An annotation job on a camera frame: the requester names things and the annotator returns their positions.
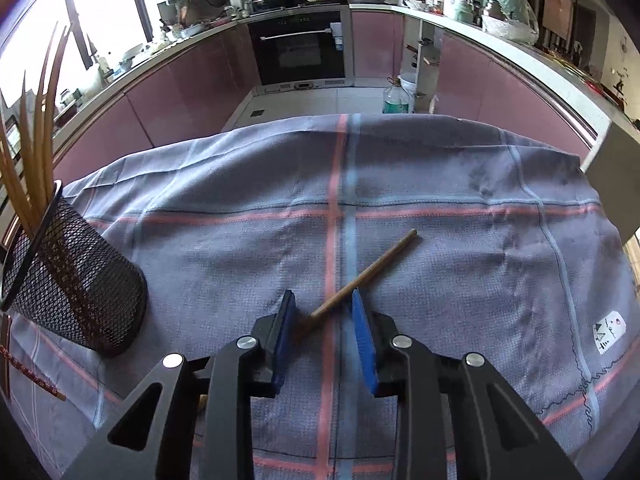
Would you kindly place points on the cooking oil bottle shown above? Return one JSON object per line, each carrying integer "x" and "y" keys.
{"x": 398, "y": 101}

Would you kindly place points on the white plastic bucket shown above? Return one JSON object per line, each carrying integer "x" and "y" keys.
{"x": 409, "y": 82}

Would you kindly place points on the black built-in oven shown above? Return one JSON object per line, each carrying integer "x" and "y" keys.
{"x": 300, "y": 50}

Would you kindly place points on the grey plaid cloth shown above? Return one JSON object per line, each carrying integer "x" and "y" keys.
{"x": 450, "y": 260}

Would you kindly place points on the green fan in plastic cover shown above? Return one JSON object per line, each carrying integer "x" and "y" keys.
{"x": 510, "y": 10}

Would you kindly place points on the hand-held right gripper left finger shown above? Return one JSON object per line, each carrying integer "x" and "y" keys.
{"x": 282, "y": 350}

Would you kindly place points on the bunch of bamboo chopsticks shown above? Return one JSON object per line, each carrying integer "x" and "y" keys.
{"x": 37, "y": 160}

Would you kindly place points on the brown wooden chopstick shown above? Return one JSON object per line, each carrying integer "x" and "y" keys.
{"x": 30, "y": 375}
{"x": 370, "y": 272}

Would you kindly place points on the pink kitchen base cabinets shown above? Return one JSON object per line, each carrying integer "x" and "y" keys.
{"x": 175, "y": 90}
{"x": 500, "y": 95}

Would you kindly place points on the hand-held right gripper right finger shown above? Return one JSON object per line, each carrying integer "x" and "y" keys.
{"x": 362, "y": 350}

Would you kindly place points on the black mesh utensil holder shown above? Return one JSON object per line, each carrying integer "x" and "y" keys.
{"x": 80, "y": 290}

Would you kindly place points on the large kitchen window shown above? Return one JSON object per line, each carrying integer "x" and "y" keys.
{"x": 110, "y": 15}

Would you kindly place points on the framed wall painting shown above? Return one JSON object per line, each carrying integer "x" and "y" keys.
{"x": 559, "y": 10}

